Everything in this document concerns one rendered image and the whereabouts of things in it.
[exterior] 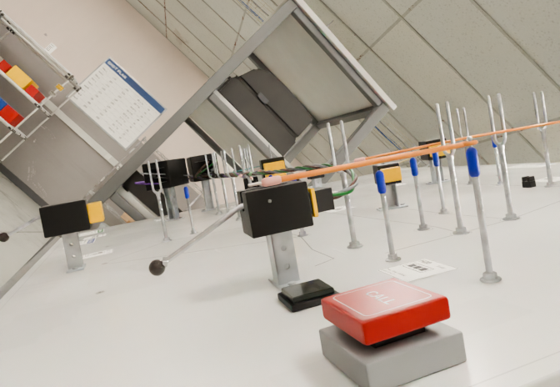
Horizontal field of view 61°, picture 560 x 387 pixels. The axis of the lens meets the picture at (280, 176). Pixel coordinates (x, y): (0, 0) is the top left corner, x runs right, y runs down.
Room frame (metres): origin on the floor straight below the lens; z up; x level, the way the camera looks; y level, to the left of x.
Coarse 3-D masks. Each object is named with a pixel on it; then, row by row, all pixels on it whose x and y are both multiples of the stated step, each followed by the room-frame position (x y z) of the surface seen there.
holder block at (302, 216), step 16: (240, 192) 0.43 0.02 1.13; (256, 192) 0.40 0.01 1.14; (272, 192) 0.40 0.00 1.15; (288, 192) 0.41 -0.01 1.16; (304, 192) 0.41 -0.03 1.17; (256, 208) 0.40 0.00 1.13; (272, 208) 0.41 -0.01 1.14; (288, 208) 0.41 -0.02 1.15; (304, 208) 0.41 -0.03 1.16; (256, 224) 0.41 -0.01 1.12; (272, 224) 0.41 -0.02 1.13; (288, 224) 0.41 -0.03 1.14; (304, 224) 0.41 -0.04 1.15
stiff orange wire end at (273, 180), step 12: (456, 144) 0.31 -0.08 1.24; (468, 144) 0.31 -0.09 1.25; (396, 156) 0.30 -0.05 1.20; (408, 156) 0.31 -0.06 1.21; (324, 168) 0.30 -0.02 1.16; (336, 168) 0.30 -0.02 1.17; (348, 168) 0.30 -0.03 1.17; (264, 180) 0.29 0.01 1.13; (276, 180) 0.29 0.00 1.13; (288, 180) 0.30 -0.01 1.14
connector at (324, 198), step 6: (318, 192) 0.42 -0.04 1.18; (324, 192) 0.42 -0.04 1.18; (330, 192) 0.42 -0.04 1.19; (318, 198) 0.42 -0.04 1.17; (324, 198) 0.42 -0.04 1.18; (330, 198) 0.42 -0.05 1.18; (318, 204) 0.42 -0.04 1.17; (324, 204) 0.42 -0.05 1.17; (330, 204) 0.42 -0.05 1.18; (318, 210) 0.42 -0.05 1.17; (324, 210) 0.42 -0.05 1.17
